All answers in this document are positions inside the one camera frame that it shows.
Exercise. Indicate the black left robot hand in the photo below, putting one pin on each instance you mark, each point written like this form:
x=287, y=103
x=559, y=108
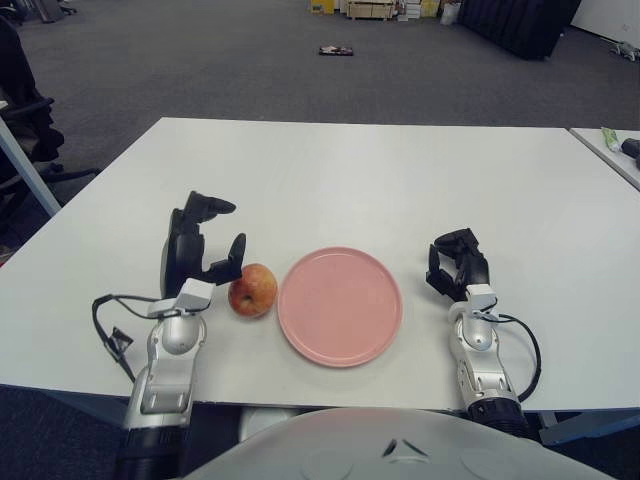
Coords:
x=182, y=250

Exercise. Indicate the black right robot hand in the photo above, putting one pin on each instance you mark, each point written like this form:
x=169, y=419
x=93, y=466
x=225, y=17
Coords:
x=476, y=270

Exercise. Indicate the red yellow apple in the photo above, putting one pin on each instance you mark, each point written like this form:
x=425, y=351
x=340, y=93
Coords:
x=252, y=290

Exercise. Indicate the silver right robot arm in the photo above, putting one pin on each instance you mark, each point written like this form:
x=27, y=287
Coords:
x=480, y=350

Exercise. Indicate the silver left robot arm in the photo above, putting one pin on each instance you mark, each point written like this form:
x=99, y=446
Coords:
x=170, y=360

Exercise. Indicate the pink round plate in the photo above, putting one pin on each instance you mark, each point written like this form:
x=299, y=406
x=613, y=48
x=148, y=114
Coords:
x=340, y=306

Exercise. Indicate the grey desk leg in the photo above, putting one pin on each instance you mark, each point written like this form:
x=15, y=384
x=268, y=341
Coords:
x=30, y=170

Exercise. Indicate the white side table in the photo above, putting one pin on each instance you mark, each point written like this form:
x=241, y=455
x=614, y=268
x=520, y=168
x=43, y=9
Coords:
x=605, y=152

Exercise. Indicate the green white tube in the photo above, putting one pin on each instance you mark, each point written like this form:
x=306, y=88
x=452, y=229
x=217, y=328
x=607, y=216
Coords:
x=610, y=139

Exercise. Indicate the black office chair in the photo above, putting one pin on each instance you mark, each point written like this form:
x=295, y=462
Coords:
x=30, y=130

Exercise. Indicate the grey robot torso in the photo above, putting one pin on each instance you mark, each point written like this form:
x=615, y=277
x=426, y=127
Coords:
x=350, y=445

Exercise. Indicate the black curtain partition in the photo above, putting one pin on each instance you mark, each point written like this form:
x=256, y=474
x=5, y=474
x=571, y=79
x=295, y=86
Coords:
x=520, y=25

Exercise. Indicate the dark tray on floor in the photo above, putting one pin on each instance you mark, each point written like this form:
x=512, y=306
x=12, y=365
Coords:
x=336, y=50

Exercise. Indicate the white plastic bag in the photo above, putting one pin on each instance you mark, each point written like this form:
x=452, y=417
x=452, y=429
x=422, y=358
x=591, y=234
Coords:
x=450, y=14

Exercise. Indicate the grey quadruped robot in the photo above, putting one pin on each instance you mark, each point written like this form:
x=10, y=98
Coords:
x=625, y=49

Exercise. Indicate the stacked white boxes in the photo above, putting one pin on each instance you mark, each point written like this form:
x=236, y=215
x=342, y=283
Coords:
x=417, y=9

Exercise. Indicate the wooden pallet crate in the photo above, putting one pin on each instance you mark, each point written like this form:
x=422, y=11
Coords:
x=371, y=10

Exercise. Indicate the yellow cardboard box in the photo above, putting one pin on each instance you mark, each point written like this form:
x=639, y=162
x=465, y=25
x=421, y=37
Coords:
x=322, y=6

